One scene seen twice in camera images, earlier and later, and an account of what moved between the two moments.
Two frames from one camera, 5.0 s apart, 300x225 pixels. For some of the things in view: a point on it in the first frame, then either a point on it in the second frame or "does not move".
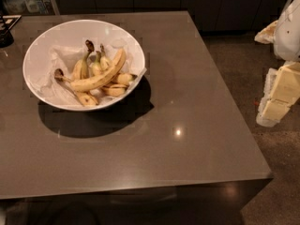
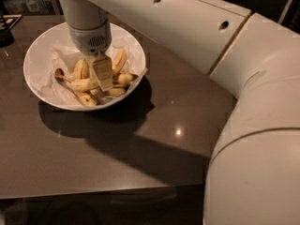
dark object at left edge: [7, 22] does not move
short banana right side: [120, 86] does not move
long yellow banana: [103, 78] -> [82, 67]
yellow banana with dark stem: [82, 69] does not move
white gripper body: [288, 32] -> [90, 40]
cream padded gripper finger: [280, 91] -> [103, 72]
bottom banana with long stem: [85, 98] does not move
